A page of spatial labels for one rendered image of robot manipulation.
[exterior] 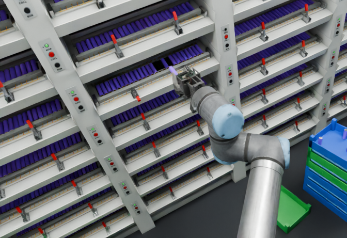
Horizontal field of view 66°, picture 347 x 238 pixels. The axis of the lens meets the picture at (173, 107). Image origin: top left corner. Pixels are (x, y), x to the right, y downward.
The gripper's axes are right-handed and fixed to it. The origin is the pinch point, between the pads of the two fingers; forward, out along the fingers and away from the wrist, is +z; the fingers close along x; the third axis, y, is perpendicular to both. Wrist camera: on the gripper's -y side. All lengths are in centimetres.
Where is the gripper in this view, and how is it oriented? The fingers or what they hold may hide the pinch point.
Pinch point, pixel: (177, 78)
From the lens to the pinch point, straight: 104.1
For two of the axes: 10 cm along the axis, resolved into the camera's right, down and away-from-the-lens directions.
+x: -8.8, 4.2, -2.0
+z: -4.1, -5.0, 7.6
